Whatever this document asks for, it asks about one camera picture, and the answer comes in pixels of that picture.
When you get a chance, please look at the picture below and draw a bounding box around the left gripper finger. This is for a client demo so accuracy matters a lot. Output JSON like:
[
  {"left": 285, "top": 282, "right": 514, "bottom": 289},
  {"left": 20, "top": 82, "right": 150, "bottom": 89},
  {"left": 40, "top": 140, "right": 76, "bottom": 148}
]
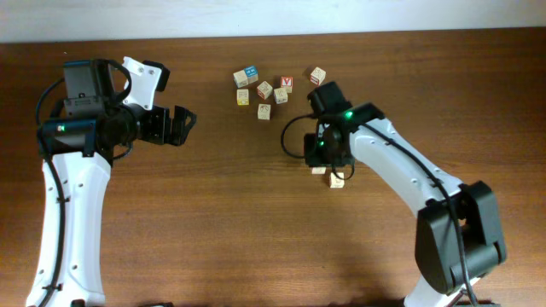
[
  {"left": 172, "top": 106, "right": 197, "bottom": 128},
  {"left": 169, "top": 123, "right": 194, "bottom": 147}
]

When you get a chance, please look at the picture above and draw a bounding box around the wooden block butterfly picture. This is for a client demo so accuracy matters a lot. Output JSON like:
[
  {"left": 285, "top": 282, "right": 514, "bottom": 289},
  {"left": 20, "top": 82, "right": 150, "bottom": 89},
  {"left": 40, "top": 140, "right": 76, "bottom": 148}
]
[{"left": 311, "top": 166, "right": 326, "bottom": 175}]

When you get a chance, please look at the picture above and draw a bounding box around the wooden block red side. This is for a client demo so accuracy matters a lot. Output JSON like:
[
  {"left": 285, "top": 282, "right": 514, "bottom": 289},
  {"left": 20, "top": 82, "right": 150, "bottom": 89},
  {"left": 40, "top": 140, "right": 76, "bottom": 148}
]
[{"left": 329, "top": 172, "right": 345, "bottom": 188}]

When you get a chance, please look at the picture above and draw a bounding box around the wooden block green side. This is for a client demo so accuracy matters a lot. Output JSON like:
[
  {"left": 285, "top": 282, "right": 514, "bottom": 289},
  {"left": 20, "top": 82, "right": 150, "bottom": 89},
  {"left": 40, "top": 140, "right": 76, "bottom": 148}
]
[{"left": 274, "top": 88, "right": 288, "bottom": 104}]

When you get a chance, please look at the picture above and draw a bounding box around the wooden block baseball picture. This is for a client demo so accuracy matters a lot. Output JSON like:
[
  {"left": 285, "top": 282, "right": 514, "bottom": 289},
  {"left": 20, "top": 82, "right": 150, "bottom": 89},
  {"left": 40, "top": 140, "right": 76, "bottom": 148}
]
[{"left": 257, "top": 103, "right": 271, "bottom": 120}]

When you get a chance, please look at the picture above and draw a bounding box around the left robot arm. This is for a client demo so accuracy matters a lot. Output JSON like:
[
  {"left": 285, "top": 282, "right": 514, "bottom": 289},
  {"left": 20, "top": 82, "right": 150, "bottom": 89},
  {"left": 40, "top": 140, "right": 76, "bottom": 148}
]
[{"left": 26, "top": 57, "right": 197, "bottom": 306}]

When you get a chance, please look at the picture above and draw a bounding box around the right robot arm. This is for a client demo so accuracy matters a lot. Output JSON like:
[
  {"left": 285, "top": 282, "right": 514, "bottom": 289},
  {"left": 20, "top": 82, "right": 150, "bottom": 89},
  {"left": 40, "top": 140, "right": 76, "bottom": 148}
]
[{"left": 304, "top": 82, "right": 507, "bottom": 306}]

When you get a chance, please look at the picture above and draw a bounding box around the wooden block yellow side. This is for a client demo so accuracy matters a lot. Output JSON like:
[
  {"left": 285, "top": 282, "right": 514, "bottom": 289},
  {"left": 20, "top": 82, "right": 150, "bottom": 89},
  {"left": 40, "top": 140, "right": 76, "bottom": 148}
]
[{"left": 236, "top": 89, "right": 250, "bottom": 106}]

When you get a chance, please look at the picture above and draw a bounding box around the wooden block far right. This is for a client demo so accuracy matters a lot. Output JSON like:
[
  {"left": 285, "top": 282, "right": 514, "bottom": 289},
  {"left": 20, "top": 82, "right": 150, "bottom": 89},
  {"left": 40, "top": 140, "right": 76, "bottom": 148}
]
[{"left": 310, "top": 67, "right": 326, "bottom": 86}]

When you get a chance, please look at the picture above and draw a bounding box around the wooden block red V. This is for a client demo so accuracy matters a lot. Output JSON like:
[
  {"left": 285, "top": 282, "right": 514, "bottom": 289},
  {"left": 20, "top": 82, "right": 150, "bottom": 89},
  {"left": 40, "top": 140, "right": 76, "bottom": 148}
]
[{"left": 281, "top": 76, "right": 293, "bottom": 93}]

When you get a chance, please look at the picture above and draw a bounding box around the wooden block blue top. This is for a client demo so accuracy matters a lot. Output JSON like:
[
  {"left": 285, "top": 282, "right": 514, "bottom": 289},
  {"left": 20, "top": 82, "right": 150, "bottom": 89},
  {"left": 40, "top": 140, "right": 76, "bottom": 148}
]
[{"left": 244, "top": 66, "right": 258, "bottom": 84}]

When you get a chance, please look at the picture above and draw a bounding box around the wooden block red edge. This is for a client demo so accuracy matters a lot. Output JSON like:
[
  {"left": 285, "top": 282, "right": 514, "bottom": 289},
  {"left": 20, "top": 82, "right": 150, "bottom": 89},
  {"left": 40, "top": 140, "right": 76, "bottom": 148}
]
[{"left": 257, "top": 81, "right": 273, "bottom": 100}]

